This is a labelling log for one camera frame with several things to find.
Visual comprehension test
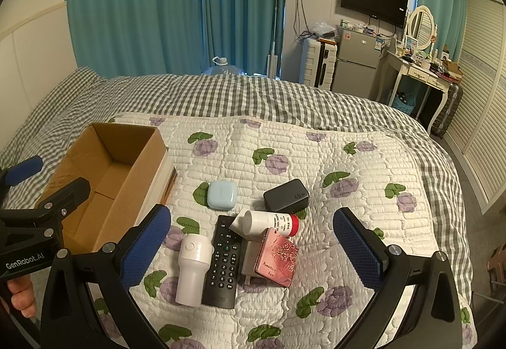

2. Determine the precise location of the white cylindrical device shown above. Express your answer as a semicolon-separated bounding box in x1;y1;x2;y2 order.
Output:
175;233;213;307

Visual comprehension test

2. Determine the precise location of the black remote control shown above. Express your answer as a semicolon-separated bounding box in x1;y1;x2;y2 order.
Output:
201;215;242;309

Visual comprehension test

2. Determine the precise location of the light blue earbuds case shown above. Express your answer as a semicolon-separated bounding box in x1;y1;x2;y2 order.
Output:
207;180;238;211

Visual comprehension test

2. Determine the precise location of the black 65W charger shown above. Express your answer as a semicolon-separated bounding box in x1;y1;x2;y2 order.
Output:
263;178;310;215

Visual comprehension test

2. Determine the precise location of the white bottle red cap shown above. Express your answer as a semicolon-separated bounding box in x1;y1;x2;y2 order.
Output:
229;209;299;240

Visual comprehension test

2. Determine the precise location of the white power adapter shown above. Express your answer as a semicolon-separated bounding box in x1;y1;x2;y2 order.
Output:
241;241;262;285

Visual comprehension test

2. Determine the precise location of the person's left hand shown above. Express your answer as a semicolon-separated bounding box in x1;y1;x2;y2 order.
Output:
7;275;36;318

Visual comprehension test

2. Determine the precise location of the grey checkered bed sheet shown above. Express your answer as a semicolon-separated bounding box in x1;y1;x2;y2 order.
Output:
1;67;472;297

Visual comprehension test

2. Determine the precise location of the brown cardboard box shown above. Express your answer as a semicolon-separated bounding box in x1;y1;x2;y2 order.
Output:
40;123;167;255

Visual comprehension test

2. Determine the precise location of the floral quilted blanket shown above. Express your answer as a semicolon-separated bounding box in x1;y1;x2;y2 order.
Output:
113;112;476;348

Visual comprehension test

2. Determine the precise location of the white louvered wardrobe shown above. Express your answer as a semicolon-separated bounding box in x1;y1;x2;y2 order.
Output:
445;0;505;215

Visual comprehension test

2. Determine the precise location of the teal curtain left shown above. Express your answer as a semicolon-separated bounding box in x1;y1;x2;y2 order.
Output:
65;0;204;78

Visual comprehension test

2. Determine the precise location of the large water bottle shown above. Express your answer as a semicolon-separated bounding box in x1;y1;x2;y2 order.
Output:
204;56;245;76

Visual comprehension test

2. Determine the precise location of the blue basket under table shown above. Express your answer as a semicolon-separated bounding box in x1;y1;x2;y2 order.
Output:
392;90;416;115

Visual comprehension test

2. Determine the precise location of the dark suitcase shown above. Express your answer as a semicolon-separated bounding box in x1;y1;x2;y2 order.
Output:
431;83;463;138

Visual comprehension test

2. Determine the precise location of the white dressing table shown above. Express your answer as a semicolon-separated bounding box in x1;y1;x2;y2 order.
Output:
375;49;451;135

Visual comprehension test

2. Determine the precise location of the white mop pole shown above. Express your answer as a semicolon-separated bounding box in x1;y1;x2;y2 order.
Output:
268;0;281;80

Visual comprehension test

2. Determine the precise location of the silver mini fridge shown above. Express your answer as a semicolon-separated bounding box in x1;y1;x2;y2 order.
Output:
331;29;384;98

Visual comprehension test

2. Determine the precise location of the white suitcase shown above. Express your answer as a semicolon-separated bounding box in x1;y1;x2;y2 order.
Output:
299;38;337;90

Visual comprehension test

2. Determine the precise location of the teal curtain middle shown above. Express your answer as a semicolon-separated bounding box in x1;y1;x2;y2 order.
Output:
197;0;288;78

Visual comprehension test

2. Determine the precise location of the oval white mirror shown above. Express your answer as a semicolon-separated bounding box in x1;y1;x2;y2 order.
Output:
405;5;436;50

